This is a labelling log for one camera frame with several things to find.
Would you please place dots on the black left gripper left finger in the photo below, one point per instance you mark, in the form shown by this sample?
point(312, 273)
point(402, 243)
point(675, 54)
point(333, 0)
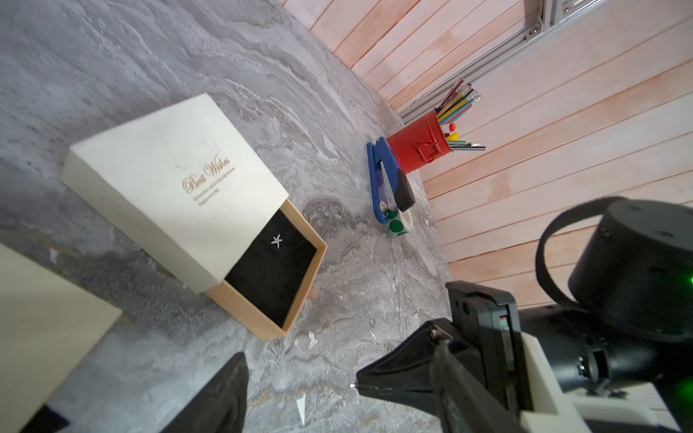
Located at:
point(221, 405)

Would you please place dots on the coloured pencils bundle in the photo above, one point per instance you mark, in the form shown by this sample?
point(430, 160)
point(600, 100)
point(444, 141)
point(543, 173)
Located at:
point(458, 101)

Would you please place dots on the cream small gift box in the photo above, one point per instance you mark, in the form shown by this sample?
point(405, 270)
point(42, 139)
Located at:
point(186, 186)

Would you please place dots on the cream drawer jewelry box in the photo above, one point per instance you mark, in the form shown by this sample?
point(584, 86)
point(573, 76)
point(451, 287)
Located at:
point(48, 325)

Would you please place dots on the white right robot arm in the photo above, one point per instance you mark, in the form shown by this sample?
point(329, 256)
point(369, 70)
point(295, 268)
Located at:
point(619, 276)

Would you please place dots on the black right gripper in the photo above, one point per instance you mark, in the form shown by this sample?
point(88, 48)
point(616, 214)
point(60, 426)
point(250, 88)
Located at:
point(488, 319)

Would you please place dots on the red pencil cup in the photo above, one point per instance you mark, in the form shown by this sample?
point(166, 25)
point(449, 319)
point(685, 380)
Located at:
point(419, 143)

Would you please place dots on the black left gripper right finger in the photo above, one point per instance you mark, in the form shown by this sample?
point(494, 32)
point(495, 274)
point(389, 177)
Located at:
point(463, 404)

